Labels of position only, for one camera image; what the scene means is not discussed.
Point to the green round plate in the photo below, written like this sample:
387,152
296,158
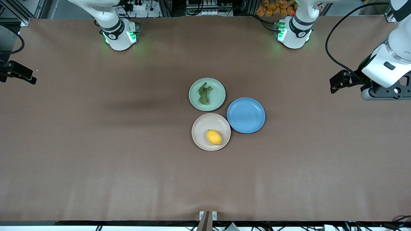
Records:
216,94

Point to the beige round plate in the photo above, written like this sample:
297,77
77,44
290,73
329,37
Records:
202,128

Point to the blue round plate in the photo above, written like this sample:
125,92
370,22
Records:
246,115

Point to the green lettuce leaf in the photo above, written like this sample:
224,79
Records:
204,96

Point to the aluminium frame profile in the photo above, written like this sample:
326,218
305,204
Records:
25,21
389,15

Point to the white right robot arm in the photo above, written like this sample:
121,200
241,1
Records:
109,19

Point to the aluminium frame post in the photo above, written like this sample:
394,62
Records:
252,7
166,8

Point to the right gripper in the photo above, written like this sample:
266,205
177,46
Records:
13,69

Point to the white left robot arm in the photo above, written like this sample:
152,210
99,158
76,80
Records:
298,32

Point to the camera mount post bracket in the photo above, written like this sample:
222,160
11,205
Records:
208,221

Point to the bag of orange fruits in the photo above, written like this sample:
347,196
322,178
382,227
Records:
273,8

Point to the white equipment box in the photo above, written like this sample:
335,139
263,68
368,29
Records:
208,12

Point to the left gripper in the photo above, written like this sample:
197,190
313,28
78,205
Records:
357,78

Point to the yellow lemon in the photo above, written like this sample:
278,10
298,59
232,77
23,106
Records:
214,137

